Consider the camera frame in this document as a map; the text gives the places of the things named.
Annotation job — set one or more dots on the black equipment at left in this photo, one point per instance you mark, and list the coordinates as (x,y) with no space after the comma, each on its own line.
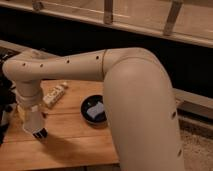
(7,97)

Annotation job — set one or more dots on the wooden window frame rail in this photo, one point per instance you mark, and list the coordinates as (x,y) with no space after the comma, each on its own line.
(188,21)

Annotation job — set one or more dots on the black round bowl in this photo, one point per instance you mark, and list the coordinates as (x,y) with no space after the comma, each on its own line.
(89,102)

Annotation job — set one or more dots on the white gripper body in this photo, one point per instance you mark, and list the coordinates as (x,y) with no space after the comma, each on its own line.
(30,113)

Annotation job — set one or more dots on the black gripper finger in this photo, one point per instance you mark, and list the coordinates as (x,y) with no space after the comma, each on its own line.
(41,134)

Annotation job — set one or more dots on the pale blue eraser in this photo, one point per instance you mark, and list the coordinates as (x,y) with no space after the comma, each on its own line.
(96,110)

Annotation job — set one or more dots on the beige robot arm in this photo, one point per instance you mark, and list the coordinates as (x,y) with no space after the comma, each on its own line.
(138,99)

